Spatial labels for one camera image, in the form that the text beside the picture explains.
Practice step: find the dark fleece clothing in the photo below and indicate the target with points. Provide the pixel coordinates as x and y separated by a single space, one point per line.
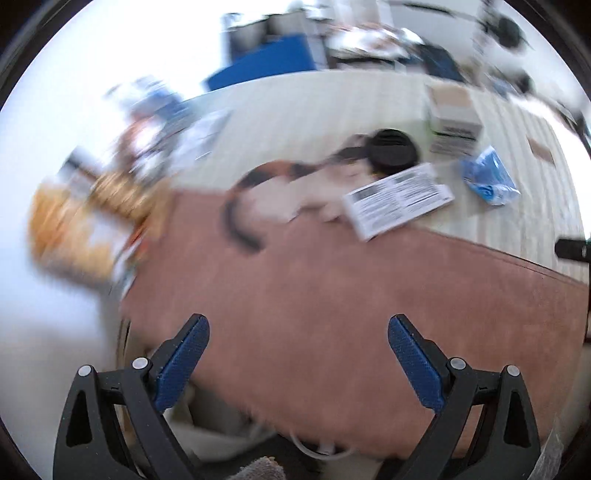
263 470

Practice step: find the black round lid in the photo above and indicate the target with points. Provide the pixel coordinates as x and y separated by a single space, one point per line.
392 150

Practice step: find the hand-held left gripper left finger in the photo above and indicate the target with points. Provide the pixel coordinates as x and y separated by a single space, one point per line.
182 364

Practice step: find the white wipes packet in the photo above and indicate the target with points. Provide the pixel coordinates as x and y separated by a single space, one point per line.
203 131

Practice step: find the yellow chip bag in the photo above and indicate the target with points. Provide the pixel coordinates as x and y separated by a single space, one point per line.
69 230

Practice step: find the white cardboard box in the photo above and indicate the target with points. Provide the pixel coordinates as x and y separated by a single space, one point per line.
455 117

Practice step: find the blue board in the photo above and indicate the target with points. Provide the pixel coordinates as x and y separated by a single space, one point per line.
263 62

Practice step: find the cat print table mat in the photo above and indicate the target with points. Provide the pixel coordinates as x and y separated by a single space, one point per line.
323 300

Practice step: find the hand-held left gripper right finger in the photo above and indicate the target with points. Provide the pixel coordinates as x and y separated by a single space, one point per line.
415 364

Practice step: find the small brown card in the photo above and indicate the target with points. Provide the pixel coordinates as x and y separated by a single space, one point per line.
541 150

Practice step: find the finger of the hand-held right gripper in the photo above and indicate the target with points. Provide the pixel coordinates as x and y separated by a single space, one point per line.
572 249

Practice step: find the white medicine box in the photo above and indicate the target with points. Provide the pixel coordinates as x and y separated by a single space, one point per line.
397 198

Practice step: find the blue plastic bag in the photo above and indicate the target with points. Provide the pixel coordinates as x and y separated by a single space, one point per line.
489 177

